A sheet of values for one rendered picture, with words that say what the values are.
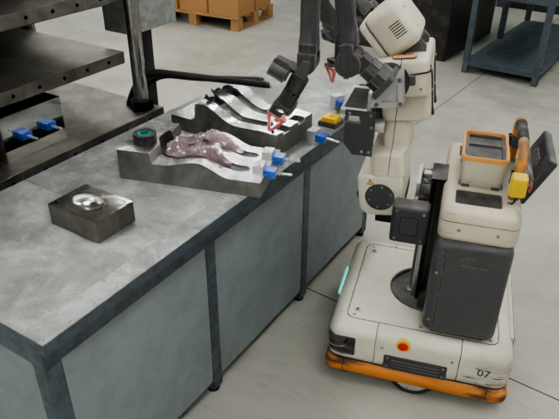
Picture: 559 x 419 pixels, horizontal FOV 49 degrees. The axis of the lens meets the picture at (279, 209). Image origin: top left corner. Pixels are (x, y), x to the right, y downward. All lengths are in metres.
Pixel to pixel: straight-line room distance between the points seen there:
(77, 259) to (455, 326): 1.29
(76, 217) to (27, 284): 0.25
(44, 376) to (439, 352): 1.33
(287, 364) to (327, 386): 0.19
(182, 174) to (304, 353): 0.95
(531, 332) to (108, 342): 1.82
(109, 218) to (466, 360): 1.31
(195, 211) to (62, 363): 0.60
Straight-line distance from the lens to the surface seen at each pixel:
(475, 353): 2.31
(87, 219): 1.83
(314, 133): 2.34
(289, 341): 2.63
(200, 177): 2.04
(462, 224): 2.03
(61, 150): 2.48
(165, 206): 1.98
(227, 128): 2.34
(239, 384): 2.46
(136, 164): 2.12
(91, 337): 1.73
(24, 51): 2.83
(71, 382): 1.76
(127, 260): 1.75
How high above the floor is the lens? 1.80
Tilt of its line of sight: 31 degrees down
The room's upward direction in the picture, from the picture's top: 1 degrees clockwise
